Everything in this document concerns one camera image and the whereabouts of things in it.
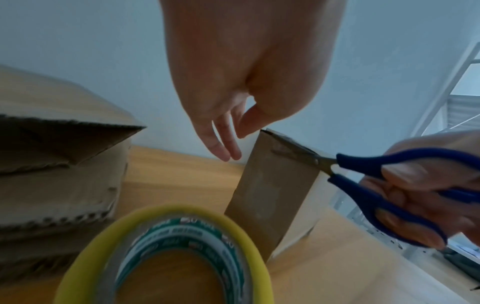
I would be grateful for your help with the brown cardboard paper box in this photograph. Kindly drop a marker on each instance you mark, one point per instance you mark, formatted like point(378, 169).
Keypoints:
point(270, 193)

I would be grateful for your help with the person's right hand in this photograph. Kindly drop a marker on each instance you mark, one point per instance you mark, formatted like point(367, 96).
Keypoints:
point(431, 178)

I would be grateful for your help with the person's left hand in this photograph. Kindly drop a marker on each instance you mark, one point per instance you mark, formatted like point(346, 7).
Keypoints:
point(243, 59)

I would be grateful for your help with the yellow tape roll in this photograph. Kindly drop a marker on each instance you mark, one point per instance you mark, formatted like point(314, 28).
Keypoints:
point(247, 246)

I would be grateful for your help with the stack of cardboard boxes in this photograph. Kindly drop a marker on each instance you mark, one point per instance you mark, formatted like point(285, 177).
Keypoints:
point(56, 178)

